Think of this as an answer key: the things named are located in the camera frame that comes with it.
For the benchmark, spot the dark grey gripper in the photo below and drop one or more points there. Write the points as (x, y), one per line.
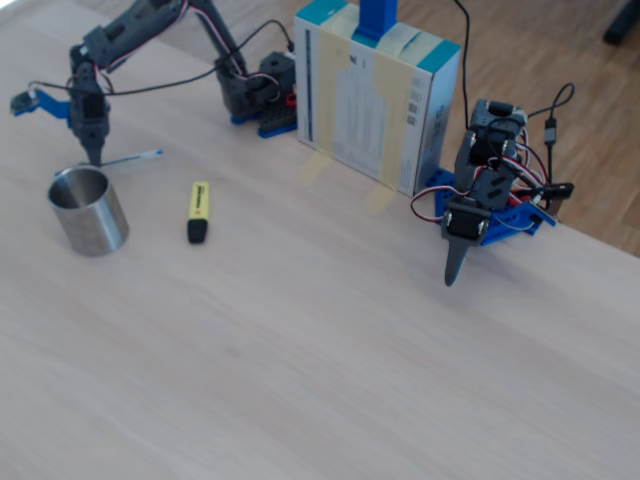
(90, 136)

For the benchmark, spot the grey gripper with black servo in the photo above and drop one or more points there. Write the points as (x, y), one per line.
(466, 223)

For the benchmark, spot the blue capped ballpoint pen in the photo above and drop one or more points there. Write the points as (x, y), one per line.
(135, 157)

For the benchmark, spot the black and blue arm base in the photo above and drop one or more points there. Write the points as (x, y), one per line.
(275, 130)

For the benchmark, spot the silver metal cup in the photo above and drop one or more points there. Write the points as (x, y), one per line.
(95, 230)

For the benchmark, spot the yellow Stabilo Boss highlighter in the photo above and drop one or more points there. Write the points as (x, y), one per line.
(198, 205)

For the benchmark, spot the beige masking tape strip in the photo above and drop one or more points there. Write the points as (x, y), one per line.
(400, 150)
(330, 90)

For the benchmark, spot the white and teal cardboard box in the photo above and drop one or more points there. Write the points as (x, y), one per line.
(360, 110)

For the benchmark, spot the black furniture foot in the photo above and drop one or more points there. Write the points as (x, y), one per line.
(622, 25)

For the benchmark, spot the wrist camera on blue bracket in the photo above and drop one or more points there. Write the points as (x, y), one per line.
(52, 105)

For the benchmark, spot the blue perforated arm base plate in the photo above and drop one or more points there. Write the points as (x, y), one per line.
(510, 220)

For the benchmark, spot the dark grey robot arm without camera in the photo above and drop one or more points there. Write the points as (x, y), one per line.
(492, 187)

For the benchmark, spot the dark grey robot arm with camera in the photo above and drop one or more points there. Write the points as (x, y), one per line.
(125, 30)

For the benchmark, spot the blue plastic post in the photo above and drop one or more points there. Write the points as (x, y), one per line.
(375, 20)

